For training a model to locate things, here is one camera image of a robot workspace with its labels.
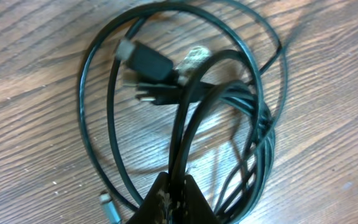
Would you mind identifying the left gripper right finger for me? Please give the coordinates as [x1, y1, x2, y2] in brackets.
[180, 175, 220, 224]

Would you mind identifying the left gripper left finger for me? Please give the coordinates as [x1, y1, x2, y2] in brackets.
[126, 172, 170, 224]

